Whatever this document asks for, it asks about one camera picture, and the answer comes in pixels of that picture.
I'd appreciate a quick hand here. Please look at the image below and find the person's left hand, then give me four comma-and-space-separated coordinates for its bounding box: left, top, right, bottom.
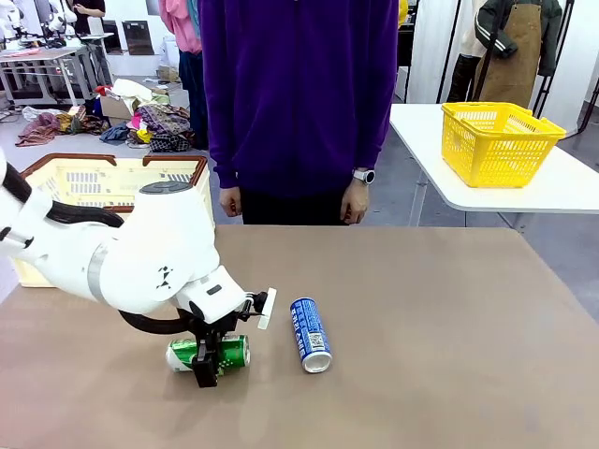
340, 181, 371, 225

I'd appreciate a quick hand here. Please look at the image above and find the green drink can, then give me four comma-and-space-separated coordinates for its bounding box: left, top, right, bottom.
165, 333, 252, 374

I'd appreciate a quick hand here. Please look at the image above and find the person in pink hoodie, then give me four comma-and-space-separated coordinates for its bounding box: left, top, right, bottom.
157, 0, 210, 152

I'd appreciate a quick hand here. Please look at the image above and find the cream basket with brown handles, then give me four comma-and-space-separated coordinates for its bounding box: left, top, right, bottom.
13, 152, 216, 289

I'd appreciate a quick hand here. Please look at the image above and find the pile of colourful clothes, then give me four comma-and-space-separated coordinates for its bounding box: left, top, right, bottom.
16, 78, 194, 153

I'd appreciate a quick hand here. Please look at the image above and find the mannequin with brown apron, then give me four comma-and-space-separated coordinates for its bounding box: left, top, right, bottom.
475, 0, 563, 109

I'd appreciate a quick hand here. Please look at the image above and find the white bag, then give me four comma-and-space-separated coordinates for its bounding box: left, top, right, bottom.
161, 36, 182, 69

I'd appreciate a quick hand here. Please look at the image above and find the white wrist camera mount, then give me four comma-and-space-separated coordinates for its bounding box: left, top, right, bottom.
256, 287, 278, 331

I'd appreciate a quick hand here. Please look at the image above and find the person in purple hoodie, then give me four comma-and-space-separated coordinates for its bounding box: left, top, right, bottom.
198, 0, 400, 226

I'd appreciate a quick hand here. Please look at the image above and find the person's left forearm purple sleeve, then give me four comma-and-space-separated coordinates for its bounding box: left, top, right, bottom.
348, 93, 398, 174

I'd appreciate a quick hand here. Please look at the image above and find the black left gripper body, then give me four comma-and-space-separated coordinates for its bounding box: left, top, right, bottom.
189, 301, 242, 348

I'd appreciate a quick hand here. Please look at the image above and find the blue Pocari Sweat can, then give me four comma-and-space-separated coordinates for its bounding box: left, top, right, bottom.
289, 297, 333, 374

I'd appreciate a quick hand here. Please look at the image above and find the yellow plastic shopping basket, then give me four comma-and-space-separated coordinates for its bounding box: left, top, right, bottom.
441, 101, 567, 189

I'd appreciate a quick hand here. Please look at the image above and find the white hanging garment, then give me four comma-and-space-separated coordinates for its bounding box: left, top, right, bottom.
406, 0, 488, 105

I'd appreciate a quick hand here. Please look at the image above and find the person in black clothes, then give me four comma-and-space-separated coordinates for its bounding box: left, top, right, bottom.
69, 0, 107, 35

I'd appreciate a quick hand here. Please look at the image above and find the person's right forearm purple sleeve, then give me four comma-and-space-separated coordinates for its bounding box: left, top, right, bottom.
200, 93, 244, 189

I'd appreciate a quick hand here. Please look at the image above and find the black framed panel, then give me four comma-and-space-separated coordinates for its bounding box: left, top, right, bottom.
100, 20, 124, 56
122, 20, 156, 57

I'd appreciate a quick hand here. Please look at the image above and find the grey work desk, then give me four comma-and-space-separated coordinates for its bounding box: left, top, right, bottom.
0, 45, 113, 108

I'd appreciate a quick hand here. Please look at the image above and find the black stand pole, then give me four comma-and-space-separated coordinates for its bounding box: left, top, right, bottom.
434, 0, 463, 105
533, 0, 576, 119

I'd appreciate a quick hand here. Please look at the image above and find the person's right hand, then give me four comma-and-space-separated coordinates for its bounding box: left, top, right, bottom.
219, 186, 244, 218

